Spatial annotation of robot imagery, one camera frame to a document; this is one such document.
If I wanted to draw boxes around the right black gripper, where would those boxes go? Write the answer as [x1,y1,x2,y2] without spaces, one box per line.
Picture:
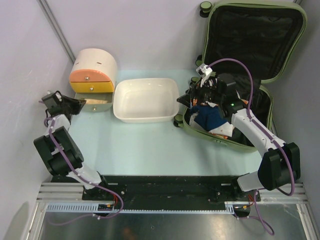
[177,77,224,109]

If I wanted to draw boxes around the beige round pouch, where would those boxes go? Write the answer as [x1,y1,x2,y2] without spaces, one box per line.
[86,98,108,105]

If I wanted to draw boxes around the cream drawer box orange fronts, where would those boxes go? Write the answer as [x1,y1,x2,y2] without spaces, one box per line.
[69,48,118,113]

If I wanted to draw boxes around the white rectangular plastic basin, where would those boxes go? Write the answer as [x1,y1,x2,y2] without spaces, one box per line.
[113,78,180,123]

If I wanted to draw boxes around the green hard-shell suitcase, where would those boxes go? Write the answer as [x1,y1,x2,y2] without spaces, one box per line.
[172,0,308,154]

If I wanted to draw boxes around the black white striped garment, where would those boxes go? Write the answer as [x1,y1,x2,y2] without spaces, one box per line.
[199,79,218,101]

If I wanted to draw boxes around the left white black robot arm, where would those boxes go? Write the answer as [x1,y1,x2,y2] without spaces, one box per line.
[33,90,111,200]

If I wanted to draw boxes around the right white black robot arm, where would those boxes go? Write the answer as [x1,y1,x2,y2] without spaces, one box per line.
[177,73,301,201]

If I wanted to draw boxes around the navy blue garment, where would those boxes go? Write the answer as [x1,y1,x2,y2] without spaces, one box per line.
[190,105,227,132]

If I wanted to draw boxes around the white orange patterned cloth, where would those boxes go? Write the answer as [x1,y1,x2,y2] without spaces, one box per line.
[189,109,235,139]

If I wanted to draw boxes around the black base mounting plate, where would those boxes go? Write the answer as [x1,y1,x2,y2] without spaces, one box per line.
[51,174,261,210]

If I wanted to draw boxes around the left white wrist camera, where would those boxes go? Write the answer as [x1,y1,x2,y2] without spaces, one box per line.
[47,90,62,102]

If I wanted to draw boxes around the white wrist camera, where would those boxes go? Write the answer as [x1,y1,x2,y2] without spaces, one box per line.
[47,90,62,102]
[196,63,216,87]

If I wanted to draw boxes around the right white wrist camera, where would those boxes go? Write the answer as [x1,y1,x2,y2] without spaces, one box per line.
[196,63,216,87]

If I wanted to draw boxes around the aluminium frame rail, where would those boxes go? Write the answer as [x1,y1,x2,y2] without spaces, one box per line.
[36,182,309,204]

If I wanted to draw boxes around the white slotted cable duct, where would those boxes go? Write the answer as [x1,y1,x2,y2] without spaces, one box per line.
[46,201,237,215]

